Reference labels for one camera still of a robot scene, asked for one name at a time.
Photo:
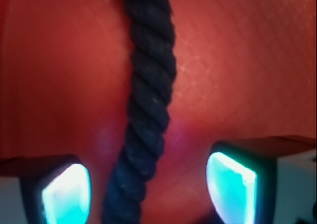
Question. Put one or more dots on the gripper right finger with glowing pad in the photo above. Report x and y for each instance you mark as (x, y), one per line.
(270, 180)

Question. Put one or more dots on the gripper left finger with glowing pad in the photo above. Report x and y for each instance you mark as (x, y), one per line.
(53, 189)

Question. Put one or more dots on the red plastic tray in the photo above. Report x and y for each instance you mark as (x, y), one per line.
(245, 68)

